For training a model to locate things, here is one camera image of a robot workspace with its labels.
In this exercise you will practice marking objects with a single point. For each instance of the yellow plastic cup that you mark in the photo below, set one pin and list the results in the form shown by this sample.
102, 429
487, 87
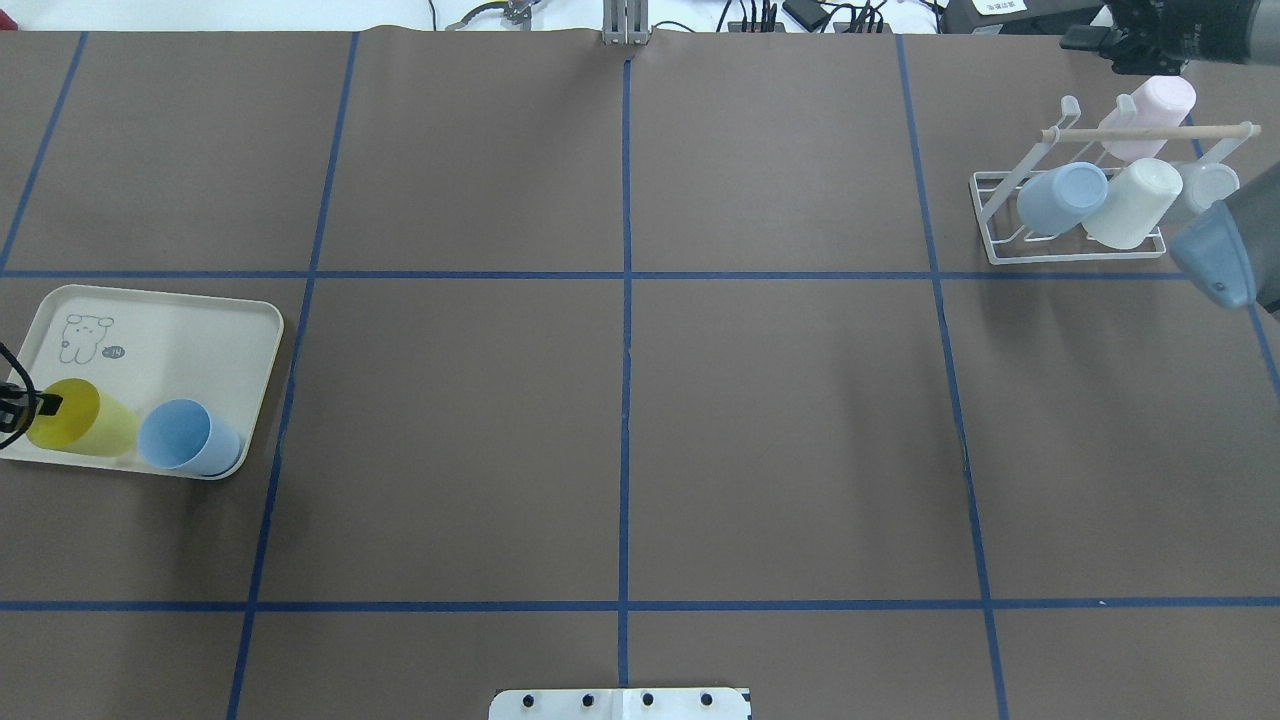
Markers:
78, 418

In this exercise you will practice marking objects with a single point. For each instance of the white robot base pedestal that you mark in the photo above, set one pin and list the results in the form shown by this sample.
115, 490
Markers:
623, 703

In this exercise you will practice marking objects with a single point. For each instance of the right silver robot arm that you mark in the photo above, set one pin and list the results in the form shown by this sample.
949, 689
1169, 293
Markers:
1230, 252

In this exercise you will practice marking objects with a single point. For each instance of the white wire cup rack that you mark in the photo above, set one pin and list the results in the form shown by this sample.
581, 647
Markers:
994, 192

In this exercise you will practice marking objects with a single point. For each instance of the pale green plastic cup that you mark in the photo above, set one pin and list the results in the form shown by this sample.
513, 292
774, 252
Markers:
1138, 198

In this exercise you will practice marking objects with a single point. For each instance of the aluminium frame post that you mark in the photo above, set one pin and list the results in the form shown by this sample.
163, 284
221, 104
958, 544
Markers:
626, 22

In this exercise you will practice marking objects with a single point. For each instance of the blue cup near base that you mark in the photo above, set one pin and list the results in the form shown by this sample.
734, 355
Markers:
183, 435

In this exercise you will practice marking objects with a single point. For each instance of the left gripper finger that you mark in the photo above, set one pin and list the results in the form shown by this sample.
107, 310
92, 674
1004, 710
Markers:
17, 404

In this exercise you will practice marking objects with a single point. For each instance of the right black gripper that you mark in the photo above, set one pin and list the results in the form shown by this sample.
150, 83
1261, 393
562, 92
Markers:
1207, 30

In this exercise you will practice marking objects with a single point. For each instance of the white ikea cup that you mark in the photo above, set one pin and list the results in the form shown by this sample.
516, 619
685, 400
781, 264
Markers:
1202, 184

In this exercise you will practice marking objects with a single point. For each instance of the pink plastic cup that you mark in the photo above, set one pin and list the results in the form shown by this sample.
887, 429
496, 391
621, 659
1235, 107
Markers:
1160, 102

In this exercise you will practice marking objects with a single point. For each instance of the grabber reach tool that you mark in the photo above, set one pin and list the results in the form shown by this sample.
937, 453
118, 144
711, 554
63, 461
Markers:
512, 14

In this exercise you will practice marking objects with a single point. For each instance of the blue cup corner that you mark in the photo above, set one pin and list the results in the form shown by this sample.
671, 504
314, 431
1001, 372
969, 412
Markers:
1055, 201

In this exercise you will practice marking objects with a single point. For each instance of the cream plastic tray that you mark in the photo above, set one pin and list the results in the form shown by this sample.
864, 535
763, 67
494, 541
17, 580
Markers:
145, 348

